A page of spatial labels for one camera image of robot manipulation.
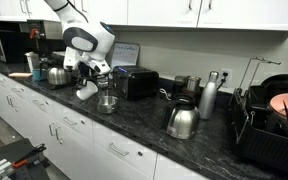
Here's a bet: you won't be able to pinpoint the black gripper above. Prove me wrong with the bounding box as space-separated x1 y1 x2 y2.
73 61 102 90

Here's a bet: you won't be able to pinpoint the white ceramic mug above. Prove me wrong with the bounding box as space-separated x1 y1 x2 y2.
75 79 99 101

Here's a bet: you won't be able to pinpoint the small silver pot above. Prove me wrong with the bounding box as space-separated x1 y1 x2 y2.
95 95 120 115

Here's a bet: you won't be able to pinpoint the teal mug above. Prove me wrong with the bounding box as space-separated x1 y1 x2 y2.
31 67 48 82

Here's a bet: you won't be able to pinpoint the small whiteboard with writing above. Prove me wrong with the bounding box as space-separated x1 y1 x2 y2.
109 41 141 69

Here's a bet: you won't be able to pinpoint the black and silver toaster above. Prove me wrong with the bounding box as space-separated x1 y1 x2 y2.
111 64 160 102

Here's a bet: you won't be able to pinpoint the white pitcher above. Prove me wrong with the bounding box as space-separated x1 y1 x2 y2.
24 51 41 73

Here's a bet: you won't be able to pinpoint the white lower cabinets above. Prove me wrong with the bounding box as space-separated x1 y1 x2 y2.
0 64 212 180

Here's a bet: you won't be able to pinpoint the white cabinets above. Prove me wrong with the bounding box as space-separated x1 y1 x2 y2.
0 64 212 180
0 0 288 33

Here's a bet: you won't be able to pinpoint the black commercial coffee machine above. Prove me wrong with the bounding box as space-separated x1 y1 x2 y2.
26 19 104 90

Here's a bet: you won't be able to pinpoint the tan wooden board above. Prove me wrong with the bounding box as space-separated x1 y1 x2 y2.
8 71 34 79

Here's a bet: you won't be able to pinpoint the black microwave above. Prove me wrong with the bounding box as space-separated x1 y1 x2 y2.
0 28 22 64

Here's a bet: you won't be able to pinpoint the white upper cabinets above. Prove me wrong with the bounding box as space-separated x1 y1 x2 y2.
0 0 288 33

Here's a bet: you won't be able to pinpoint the black orange clamp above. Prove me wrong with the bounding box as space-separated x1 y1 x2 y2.
11 142 49 170

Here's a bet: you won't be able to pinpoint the black coffee grinder steel cup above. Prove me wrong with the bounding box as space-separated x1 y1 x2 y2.
172 74 203 100

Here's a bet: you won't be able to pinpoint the black robot cart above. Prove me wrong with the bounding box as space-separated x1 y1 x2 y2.
0 137 52 180

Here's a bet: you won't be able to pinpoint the silver water bottle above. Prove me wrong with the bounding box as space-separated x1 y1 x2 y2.
197 70 220 121

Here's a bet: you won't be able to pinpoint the black dish rack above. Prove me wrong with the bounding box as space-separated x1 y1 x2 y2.
228 56 288 178

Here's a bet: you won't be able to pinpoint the black pan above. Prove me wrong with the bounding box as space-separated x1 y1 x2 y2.
259 73 288 101

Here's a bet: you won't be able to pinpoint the pink bowl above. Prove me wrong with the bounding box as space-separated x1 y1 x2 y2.
269 92 288 125

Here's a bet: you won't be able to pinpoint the silver drawer handle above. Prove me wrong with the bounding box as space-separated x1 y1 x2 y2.
10 86 24 94
62 116 79 127
32 98 46 108
108 142 130 157

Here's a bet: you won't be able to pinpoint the silver cabinet door handle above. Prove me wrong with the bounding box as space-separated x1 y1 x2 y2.
54 125 64 145
48 121 57 137

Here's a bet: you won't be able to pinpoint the white cable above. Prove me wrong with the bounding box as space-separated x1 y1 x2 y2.
158 86 174 101

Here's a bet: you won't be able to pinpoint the white wall outlet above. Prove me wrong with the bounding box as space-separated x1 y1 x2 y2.
219 67 234 89

